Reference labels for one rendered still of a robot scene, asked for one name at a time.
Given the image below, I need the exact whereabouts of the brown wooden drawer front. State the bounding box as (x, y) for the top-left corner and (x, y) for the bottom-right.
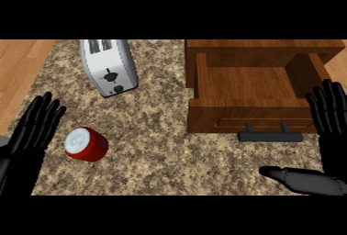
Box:
(186, 97), (319, 134)

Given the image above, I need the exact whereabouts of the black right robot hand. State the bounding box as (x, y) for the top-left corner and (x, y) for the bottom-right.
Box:
(257, 78), (347, 196)

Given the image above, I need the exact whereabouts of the brown wooden drawer box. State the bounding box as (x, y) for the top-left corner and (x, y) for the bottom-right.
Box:
(192, 52), (334, 100)

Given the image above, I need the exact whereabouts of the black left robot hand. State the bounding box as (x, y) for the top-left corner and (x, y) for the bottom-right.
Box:
(0, 91), (68, 196)

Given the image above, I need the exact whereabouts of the dark grey drawer handle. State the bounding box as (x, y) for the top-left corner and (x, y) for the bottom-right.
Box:
(238, 121), (306, 143)

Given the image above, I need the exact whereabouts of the silver toaster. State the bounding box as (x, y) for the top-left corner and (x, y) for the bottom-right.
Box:
(78, 39), (140, 99)

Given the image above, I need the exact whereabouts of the brown wooden cabinet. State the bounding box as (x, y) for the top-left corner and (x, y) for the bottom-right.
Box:
(185, 39), (347, 90)

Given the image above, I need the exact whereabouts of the red can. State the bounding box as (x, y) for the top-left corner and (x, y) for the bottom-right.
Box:
(62, 126), (109, 162)

